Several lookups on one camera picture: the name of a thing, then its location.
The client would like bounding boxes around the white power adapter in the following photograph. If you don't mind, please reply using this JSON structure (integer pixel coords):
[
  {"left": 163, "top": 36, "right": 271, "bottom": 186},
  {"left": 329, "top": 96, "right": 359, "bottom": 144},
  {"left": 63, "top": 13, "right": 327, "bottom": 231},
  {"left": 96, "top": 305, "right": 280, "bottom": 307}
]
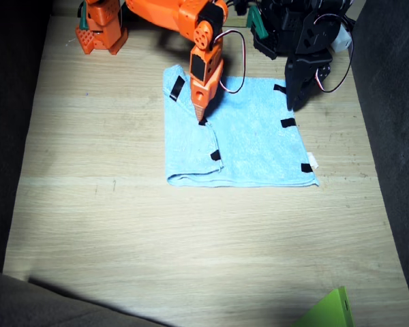
[{"left": 331, "top": 25, "right": 354, "bottom": 52}]

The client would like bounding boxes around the black power cable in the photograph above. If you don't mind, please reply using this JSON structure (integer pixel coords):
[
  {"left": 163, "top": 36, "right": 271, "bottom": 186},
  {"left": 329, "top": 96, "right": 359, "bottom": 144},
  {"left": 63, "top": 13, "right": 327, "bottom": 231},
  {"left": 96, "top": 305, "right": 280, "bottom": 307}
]
[{"left": 224, "top": 0, "right": 256, "bottom": 16}]

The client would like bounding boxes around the orange gripper servo cable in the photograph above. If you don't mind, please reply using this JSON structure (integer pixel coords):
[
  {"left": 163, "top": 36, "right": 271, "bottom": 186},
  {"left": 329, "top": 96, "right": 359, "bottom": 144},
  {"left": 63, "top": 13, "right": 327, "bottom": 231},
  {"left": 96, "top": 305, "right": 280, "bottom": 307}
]
[{"left": 213, "top": 29, "right": 246, "bottom": 95}]

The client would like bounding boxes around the light blue towel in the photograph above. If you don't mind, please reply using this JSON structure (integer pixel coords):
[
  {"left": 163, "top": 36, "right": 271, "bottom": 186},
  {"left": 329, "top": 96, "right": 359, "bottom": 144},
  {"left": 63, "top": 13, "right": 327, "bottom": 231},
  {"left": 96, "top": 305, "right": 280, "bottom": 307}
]
[{"left": 162, "top": 64, "right": 320, "bottom": 188}]

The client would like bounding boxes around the black gripper servo cable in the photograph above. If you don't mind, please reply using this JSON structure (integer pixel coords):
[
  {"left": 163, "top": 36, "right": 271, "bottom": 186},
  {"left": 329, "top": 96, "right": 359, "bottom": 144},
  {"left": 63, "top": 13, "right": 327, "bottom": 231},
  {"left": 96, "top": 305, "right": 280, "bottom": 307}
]
[{"left": 313, "top": 16, "right": 356, "bottom": 93}]

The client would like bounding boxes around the dark grey foam panel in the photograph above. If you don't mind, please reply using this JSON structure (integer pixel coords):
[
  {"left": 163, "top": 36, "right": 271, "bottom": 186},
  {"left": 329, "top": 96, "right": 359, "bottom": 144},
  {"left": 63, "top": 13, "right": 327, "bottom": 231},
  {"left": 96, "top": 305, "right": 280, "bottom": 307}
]
[
  {"left": 347, "top": 0, "right": 409, "bottom": 327},
  {"left": 0, "top": 267, "right": 171, "bottom": 327},
  {"left": 0, "top": 0, "right": 54, "bottom": 273}
]

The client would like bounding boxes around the green object corner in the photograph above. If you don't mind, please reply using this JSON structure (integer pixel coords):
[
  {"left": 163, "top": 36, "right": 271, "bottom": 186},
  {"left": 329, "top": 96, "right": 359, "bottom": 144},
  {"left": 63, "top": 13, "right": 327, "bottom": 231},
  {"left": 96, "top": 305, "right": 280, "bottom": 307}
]
[{"left": 290, "top": 285, "right": 356, "bottom": 327}]

